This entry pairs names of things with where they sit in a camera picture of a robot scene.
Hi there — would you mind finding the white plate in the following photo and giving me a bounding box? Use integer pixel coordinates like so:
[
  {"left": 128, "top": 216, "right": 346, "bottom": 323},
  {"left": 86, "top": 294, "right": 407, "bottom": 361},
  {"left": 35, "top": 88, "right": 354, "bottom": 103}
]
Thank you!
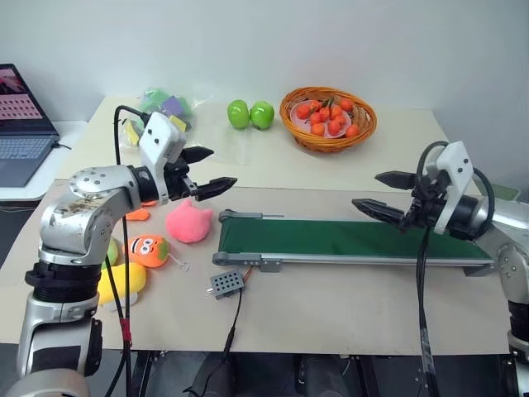
[{"left": 289, "top": 98, "right": 355, "bottom": 139}]

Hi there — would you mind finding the green conveyor belt grey frame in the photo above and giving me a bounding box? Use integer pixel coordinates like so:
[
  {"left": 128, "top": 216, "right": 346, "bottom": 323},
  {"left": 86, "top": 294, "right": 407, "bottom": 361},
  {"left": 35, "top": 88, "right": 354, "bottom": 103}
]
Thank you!
[{"left": 212, "top": 208, "right": 497, "bottom": 278}]

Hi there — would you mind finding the black control box cable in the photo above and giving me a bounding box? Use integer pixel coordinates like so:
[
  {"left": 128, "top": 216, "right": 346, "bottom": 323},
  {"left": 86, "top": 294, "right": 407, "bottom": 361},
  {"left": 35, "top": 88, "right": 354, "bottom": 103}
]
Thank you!
[{"left": 183, "top": 266, "right": 254, "bottom": 397}]

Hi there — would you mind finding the green toy apple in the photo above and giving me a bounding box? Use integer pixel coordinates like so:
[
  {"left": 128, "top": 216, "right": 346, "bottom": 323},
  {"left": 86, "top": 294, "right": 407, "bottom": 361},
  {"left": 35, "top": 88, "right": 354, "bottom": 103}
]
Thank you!
[
  {"left": 226, "top": 98, "right": 251, "bottom": 131},
  {"left": 249, "top": 100, "right": 276, "bottom": 132}
]

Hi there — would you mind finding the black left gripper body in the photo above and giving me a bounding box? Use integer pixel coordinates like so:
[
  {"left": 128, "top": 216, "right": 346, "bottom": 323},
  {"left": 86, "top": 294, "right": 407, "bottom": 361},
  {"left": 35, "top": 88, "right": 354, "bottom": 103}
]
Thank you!
[{"left": 164, "top": 150, "right": 198, "bottom": 203}]

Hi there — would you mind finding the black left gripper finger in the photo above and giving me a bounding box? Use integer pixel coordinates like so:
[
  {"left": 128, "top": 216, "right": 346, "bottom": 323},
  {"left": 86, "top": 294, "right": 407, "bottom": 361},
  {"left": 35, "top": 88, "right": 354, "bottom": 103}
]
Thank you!
[
  {"left": 181, "top": 145, "right": 216, "bottom": 166},
  {"left": 191, "top": 176, "right": 239, "bottom": 203}
]

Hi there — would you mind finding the green and white bin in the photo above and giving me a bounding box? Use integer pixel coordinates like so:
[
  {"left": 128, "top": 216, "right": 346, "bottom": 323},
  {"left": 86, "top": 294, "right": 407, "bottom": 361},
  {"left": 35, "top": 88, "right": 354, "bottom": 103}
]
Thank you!
[{"left": 488, "top": 180, "right": 522, "bottom": 204}]

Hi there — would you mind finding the orange plush toy with eyes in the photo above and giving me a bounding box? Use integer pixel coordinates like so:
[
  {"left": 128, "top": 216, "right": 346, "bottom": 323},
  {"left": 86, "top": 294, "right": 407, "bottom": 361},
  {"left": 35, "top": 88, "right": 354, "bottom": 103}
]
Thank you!
[{"left": 123, "top": 234, "right": 192, "bottom": 273}]

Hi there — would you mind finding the grey perforated control box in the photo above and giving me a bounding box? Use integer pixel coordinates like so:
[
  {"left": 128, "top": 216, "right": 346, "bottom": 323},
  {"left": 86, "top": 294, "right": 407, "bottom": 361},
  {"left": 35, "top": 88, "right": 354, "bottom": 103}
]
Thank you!
[{"left": 206, "top": 270, "right": 242, "bottom": 301}]

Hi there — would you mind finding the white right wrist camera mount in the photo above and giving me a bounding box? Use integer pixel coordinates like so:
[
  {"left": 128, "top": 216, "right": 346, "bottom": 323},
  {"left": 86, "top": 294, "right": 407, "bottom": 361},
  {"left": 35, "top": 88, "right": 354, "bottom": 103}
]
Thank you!
[{"left": 425, "top": 141, "right": 477, "bottom": 236}]

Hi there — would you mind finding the green plush toy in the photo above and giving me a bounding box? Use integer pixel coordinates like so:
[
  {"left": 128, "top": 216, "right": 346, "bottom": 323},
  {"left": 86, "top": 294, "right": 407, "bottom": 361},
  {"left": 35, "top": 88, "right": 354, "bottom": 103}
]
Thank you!
[{"left": 101, "top": 238, "right": 122, "bottom": 270}]

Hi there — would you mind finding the pink plush toy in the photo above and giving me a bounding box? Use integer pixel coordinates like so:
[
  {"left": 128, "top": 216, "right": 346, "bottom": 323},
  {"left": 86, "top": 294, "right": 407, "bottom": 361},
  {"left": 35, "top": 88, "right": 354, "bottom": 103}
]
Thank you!
[{"left": 164, "top": 199, "right": 215, "bottom": 245}]

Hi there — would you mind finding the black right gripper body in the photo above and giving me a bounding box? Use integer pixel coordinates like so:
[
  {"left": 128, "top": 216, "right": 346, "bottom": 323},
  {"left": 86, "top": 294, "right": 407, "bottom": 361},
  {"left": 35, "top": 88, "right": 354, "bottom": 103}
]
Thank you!
[{"left": 398, "top": 174, "right": 446, "bottom": 233}]

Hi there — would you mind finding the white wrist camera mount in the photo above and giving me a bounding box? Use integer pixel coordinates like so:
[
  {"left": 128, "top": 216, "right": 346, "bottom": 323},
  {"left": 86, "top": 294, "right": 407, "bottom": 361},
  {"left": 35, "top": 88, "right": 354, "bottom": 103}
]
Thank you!
[
  {"left": 138, "top": 111, "right": 188, "bottom": 206},
  {"left": 425, "top": 141, "right": 477, "bottom": 236}
]

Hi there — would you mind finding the orange wicker basket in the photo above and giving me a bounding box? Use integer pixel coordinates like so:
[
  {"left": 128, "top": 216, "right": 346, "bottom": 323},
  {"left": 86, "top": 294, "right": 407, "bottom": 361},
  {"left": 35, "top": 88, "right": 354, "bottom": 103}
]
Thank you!
[{"left": 279, "top": 85, "right": 379, "bottom": 154}]

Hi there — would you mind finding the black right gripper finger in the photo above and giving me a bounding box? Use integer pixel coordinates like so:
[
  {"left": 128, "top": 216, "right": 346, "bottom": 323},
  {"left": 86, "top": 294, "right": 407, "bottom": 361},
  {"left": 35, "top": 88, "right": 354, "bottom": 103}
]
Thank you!
[
  {"left": 374, "top": 170, "right": 420, "bottom": 191},
  {"left": 350, "top": 198, "right": 408, "bottom": 228}
]

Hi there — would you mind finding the yellow plush toy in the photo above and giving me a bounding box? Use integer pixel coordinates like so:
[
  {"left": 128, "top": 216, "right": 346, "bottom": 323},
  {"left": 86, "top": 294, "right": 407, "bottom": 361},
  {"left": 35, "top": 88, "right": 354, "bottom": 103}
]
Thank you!
[{"left": 96, "top": 262, "right": 148, "bottom": 308}]

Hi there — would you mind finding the dark grey laptop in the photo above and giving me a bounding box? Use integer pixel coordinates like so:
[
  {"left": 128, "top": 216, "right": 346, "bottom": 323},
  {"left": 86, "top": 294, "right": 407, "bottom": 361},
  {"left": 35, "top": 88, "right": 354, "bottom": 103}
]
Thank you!
[{"left": 0, "top": 63, "right": 61, "bottom": 189}]

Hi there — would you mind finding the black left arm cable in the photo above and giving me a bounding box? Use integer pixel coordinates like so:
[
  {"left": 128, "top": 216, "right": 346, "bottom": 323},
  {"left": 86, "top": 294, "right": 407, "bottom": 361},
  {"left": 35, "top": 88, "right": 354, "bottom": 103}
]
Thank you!
[{"left": 101, "top": 105, "right": 149, "bottom": 397}]

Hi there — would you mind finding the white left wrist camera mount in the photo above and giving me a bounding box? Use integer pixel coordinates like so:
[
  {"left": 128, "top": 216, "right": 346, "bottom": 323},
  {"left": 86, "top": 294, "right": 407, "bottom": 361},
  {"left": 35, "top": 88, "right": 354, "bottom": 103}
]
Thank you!
[{"left": 138, "top": 111, "right": 188, "bottom": 206}]

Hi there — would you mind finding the plastic bag of colourful blocks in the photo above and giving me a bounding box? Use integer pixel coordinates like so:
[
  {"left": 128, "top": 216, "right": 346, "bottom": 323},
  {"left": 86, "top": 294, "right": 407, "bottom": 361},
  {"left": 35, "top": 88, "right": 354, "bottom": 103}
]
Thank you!
[{"left": 122, "top": 86, "right": 196, "bottom": 151}]

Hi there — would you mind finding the small orange plush piece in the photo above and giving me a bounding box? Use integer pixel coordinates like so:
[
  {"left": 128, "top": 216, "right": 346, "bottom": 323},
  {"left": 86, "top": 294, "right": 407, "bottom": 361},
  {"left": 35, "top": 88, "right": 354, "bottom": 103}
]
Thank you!
[{"left": 124, "top": 200, "right": 160, "bottom": 222}]

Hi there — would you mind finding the white side desk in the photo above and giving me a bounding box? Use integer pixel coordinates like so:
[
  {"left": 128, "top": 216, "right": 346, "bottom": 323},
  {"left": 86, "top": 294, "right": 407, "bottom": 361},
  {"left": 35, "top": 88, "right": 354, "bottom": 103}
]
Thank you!
[{"left": 0, "top": 119, "right": 89, "bottom": 204}]

